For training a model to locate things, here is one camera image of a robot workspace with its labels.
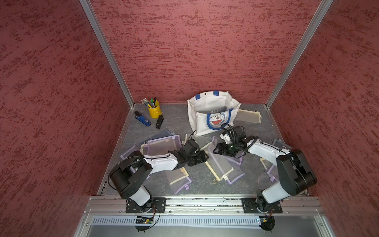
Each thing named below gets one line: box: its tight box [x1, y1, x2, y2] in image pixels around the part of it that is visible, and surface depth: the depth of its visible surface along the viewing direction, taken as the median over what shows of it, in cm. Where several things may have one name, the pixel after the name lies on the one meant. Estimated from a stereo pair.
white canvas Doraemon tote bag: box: [187, 90, 242, 136], surface depth 100 cm
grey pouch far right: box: [271, 138, 293, 151], surface depth 100 cm
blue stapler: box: [134, 111, 152, 127], surface depth 109 cm
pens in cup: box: [141, 97, 157, 109], surface depth 104 cm
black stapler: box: [155, 115, 164, 129], surface depth 109 cm
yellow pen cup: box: [147, 100, 162, 119], surface depth 109 cm
